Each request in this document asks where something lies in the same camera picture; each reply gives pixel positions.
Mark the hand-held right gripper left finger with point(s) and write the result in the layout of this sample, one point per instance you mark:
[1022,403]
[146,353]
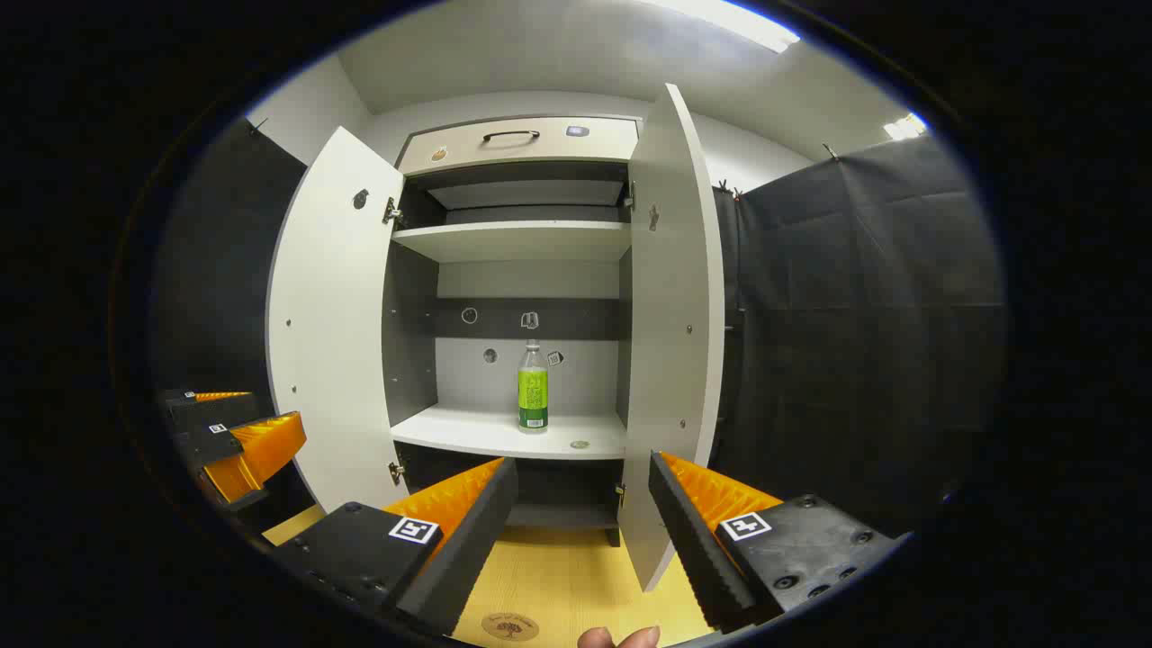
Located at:
[468,540]

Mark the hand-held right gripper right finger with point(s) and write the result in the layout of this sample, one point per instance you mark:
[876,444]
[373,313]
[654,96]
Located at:
[693,540]

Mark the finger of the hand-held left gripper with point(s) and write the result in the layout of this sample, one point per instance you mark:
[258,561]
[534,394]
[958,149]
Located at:
[256,450]
[207,409]

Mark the white cabinet door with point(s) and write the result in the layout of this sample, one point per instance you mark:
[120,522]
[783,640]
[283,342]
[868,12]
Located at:
[670,342]
[333,342]

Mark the green label clear bottle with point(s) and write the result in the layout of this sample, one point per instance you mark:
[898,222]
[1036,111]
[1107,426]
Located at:
[533,396]

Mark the white cabinet shelf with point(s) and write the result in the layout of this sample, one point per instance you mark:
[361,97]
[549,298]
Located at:
[477,432]
[513,241]

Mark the white and grey cabinet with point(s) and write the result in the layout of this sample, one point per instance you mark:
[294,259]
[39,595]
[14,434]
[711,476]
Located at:
[414,342]

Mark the beige cabinet drawer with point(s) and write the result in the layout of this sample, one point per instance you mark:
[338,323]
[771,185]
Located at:
[558,148]

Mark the ceiling light panel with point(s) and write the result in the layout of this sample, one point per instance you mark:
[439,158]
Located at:
[904,126]

